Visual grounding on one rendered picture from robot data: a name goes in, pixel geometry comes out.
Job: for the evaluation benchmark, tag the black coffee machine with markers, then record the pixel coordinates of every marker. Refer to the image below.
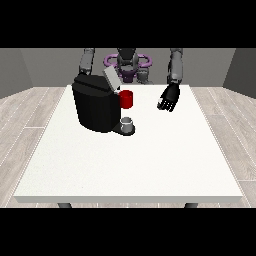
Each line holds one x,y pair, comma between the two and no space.
95,106

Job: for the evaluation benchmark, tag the dark table leg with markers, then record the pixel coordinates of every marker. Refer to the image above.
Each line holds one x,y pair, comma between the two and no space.
191,205
64,205

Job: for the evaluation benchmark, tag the red pod holder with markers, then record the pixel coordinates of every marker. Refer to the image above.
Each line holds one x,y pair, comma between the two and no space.
126,99

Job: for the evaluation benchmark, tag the pale grey machine lid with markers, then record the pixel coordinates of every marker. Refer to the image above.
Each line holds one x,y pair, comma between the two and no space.
112,78

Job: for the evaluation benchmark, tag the small grey cup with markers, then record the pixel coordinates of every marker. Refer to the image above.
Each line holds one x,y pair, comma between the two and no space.
127,125

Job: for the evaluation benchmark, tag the grey robot trunk purple rings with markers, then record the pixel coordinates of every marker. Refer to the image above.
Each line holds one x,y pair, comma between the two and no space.
126,65

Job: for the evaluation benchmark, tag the small grey coffee pod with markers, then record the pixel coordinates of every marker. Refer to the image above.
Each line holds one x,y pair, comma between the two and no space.
142,76

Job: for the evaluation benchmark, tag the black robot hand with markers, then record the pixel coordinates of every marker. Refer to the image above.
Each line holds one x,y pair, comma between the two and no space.
170,97

